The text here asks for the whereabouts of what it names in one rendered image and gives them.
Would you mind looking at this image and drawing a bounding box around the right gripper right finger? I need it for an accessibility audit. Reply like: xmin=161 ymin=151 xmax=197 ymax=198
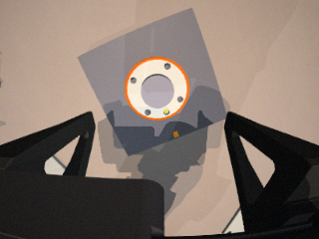
xmin=224 ymin=112 xmax=319 ymax=231

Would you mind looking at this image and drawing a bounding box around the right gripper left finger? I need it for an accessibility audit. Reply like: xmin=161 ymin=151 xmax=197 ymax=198
xmin=0 ymin=112 xmax=96 ymax=176

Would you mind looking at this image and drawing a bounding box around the white rectangular plate with corner holes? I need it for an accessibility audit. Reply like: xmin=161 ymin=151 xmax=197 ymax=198
xmin=45 ymin=155 xmax=66 ymax=175

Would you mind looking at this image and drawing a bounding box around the grey rectangular plate with holes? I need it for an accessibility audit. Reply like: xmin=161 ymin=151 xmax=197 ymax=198
xmin=222 ymin=207 xmax=244 ymax=234

